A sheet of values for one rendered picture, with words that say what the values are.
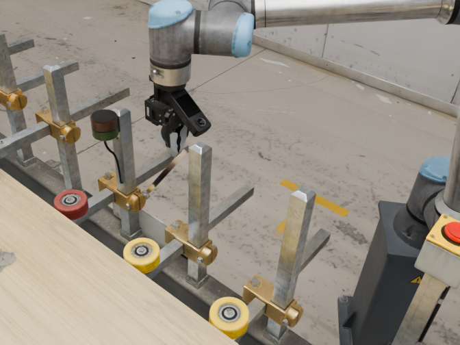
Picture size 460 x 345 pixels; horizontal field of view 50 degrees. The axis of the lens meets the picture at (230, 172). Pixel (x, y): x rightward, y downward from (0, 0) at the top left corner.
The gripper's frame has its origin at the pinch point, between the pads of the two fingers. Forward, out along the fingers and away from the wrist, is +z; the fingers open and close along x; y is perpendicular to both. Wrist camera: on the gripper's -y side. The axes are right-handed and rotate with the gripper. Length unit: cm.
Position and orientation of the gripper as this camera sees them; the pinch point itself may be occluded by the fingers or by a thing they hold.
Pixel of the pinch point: (177, 153)
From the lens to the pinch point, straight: 124.0
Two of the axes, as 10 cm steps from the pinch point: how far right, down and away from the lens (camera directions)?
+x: -6.2, 4.6, -6.3
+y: -7.8, -4.3, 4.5
